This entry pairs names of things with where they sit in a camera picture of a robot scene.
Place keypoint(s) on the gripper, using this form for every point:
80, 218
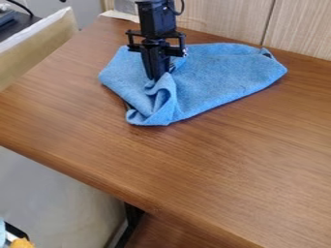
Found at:
156, 43

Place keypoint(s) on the blue cloth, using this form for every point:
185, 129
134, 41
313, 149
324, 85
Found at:
215, 74

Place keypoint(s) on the cardboard box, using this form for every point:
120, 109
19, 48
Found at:
30, 48

